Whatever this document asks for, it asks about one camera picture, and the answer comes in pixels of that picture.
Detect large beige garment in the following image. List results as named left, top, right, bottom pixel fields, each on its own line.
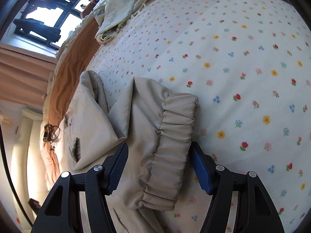
left=61, top=70, right=198, bottom=232

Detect dark hanging clothes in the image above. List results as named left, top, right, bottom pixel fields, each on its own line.
left=13, top=0, right=75, bottom=43

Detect cream padded headboard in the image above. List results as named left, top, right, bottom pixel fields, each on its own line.
left=10, top=108, right=48, bottom=223

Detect left pink curtain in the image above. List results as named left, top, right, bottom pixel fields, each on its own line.
left=1, top=43, right=56, bottom=108

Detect floral white bed sheet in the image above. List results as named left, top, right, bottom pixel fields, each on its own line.
left=89, top=0, right=310, bottom=232

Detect rust orange blanket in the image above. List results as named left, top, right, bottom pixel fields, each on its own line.
left=40, top=15, right=100, bottom=189

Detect crumpled patterned cloth pile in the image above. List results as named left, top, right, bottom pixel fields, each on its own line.
left=94, top=0, right=149, bottom=45

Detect brown plush toy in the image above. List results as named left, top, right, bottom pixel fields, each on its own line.
left=80, top=0, right=99, bottom=19

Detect black charger with cables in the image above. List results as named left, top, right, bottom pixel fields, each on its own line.
left=43, top=124, right=60, bottom=143

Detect black window frame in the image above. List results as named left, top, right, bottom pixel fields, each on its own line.
left=12, top=0, right=89, bottom=50

